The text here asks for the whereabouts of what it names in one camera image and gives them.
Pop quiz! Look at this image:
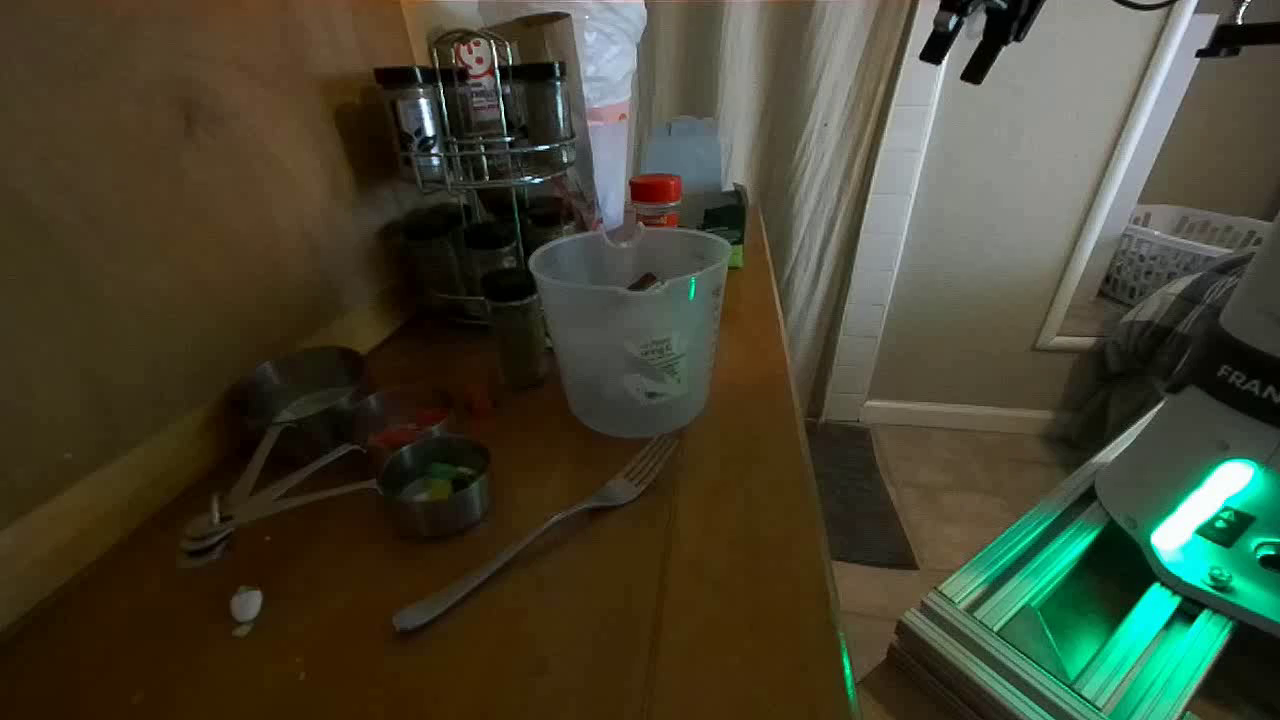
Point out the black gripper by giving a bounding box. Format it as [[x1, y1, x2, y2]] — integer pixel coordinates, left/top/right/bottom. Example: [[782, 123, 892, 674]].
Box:
[[919, 0, 1046, 84]]

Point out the translucent plastic measuring jug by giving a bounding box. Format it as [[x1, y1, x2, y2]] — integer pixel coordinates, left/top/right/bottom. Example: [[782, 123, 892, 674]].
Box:
[[527, 229, 733, 442]]

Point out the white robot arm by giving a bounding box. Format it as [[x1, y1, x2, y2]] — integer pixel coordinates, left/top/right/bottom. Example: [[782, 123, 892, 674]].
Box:
[[919, 0, 1280, 636]]

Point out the white laundry basket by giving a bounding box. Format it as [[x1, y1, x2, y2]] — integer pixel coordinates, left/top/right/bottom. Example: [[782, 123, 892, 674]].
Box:
[[1102, 205, 1272, 307]]

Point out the green tea box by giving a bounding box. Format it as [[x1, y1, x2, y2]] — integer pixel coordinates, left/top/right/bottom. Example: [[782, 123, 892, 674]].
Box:
[[701, 190, 750, 246]]

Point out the red lid spice bottle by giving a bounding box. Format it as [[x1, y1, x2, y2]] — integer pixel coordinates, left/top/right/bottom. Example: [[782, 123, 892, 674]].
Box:
[[627, 174, 686, 229]]

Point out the dark floor mat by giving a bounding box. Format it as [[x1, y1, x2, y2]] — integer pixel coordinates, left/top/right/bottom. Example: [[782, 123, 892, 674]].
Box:
[[809, 423, 915, 569]]

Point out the metal spice rack with jars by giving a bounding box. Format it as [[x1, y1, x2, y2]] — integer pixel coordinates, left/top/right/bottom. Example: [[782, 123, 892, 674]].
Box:
[[371, 34, 601, 327]]

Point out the dark glass spice shaker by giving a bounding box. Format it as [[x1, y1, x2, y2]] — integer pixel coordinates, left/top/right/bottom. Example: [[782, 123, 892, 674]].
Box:
[[482, 267, 549, 389]]

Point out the silver metal fork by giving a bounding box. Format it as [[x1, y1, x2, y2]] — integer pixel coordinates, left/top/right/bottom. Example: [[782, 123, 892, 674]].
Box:
[[390, 437, 679, 636]]

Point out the large steel measuring cup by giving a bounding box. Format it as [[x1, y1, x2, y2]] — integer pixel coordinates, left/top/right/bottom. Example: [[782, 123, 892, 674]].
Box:
[[200, 343, 370, 529]]

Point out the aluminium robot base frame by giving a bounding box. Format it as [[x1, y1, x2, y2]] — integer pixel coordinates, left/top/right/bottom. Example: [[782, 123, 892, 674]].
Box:
[[895, 421, 1280, 720]]

